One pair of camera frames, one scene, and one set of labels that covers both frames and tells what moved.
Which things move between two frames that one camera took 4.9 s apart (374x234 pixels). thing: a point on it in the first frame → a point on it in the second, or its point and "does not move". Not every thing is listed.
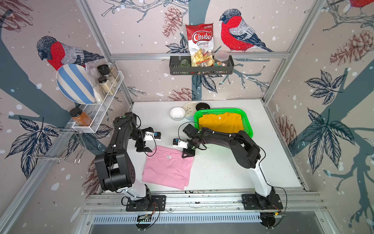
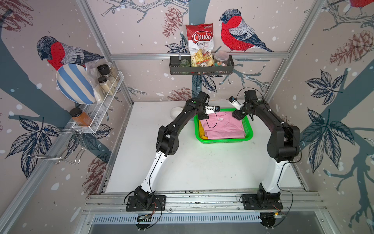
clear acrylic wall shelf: [87, 118] does not move
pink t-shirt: [165, 166] → [222, 125]
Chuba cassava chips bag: [201, 46] does not move
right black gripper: [187, 154] → [236, 115]
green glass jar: [184, 63] does not move
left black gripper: [139, 144] → [205, 116]
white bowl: [177, 113] does not move
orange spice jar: [79, 117] does not move
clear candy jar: [221, 58] does not move
